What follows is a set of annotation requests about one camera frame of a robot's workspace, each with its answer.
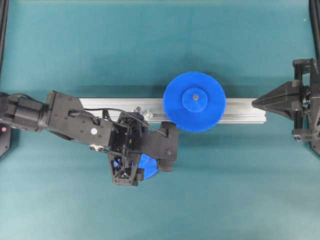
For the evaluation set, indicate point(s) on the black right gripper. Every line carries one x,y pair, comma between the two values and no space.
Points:
306,112

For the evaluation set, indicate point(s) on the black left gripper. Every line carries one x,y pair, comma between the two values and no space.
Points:
125,170

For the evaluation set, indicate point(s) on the small blue plastic gear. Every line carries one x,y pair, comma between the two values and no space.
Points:
149,165

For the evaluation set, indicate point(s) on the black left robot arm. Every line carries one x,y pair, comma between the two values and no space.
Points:
65,117

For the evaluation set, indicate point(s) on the large blue plastic gear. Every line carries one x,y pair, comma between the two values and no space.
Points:
191,115

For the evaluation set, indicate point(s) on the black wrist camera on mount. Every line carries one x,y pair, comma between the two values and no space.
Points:
164,149

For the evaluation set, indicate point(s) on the silver aluminium extrusion rail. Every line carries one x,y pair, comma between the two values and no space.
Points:
237,111

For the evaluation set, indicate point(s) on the black right frame post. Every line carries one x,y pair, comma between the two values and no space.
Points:
314,14

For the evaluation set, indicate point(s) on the black frame post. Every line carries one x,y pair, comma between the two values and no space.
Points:
314,14
4,8

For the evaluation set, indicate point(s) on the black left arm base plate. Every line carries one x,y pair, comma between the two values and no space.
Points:
5,138

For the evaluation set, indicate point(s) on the black left frame post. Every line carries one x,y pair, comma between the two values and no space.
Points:
4,8

